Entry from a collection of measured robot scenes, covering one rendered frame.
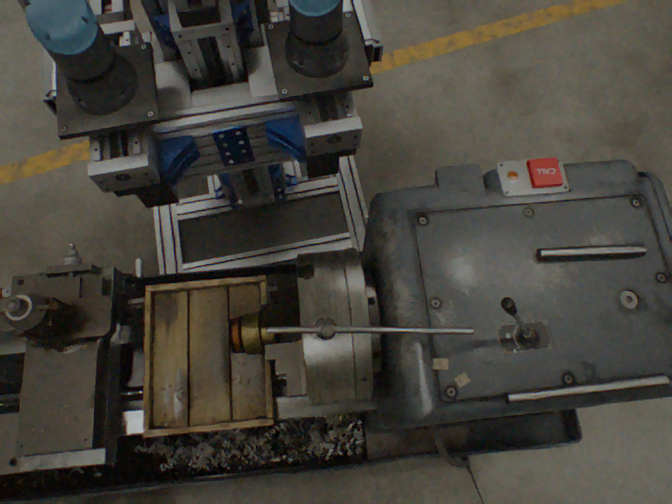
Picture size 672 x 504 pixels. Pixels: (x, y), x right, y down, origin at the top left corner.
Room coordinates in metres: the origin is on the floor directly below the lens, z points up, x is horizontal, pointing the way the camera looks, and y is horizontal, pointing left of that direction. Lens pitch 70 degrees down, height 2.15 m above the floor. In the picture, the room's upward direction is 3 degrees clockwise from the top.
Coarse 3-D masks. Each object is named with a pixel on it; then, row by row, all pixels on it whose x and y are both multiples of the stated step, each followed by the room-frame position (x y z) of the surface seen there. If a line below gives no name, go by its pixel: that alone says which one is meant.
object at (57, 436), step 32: (64, 288) 0.29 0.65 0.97; (96, 288) 0.30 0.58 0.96; (32, 352) 0.14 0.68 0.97; (64, 352) 0.14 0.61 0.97; (96, 352) 0.14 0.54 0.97; (32, 384) 0.07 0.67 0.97; (64, 384) 0.07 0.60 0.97; (96, 384) 0.08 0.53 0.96; (32, 416) 0.00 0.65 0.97; (64, 416) 0.00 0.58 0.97; (96, 416) 0.01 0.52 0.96; (32, 448) -0.07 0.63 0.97; (64, 448) -0.06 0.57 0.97
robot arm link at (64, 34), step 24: (48, 0) 0.74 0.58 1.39; (72, 0) 0.74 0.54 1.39; (48, 24) 0.69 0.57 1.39; (72, 24) 0.69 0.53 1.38; (96, 24) 0.73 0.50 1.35; (48, 48) 0.66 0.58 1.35; (72, 48) 0.67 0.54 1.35; (96, 48) 0.69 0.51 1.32; (72, 72) 0.66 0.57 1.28; (96, 72) 0.67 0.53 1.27
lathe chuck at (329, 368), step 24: (312, 264) 0.31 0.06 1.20; (336, 264) 0.31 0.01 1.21; (312, 288) 0.25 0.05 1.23; (336, 288) 0.26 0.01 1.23; (312, 312) 0.21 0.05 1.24; (336, 312) 0.21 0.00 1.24; (312, 336) 0.16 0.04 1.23; (336, 336) 0.17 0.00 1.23; (312, 360) 0.12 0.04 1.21; (336, 360) 0.13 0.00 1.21; (312, 384) 0.09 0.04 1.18; (336, 384) 0.09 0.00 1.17
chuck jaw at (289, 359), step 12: (276, 348) 0.16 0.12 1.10; (288, 348) 0.16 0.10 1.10; (300, 348) 0.16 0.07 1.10; (276, 360) 0.14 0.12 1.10; (288, 360) 0.14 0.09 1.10; (300, 360) 0.14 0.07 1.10; (276, 372) 0.11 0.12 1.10; (288, 372) 0.11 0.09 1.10; (300, 372) 0.11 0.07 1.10; (288, 384) 0.09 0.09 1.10; (300, 384) 0.09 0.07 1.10; (300, 396) 0.07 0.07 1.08
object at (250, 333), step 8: (232, 320) 0.21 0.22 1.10; (240, 320) 0.21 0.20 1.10; (248, 320) 0.21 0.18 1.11; (256, 320) 0.21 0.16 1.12; (232, 328) 0.19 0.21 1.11; (240, 328) 0.19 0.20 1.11; (248, 328) 0.19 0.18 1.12; (256, 328) 0.19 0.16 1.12; (264, 328) 0.20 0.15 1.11; (232, 336) 0.18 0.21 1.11; (240, 336) 0.18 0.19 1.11; (248, 336) 0.18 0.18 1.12; (256, 336) 0.18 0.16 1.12; (264, 336) 0.18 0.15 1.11; (272, 336) 0.18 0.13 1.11; (232, 344) 0.16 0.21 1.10; (240, 344) 0.16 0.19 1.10; (248, 344) 0.16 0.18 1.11; (256, 344) 0.16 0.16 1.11; (264, 344) 0.17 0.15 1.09; (272, 344) 0.17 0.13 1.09; (240, 352) 0.15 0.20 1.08; (248, 352) 0.15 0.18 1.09; (256, 352) 0.15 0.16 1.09; (264, 352) 0.15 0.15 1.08
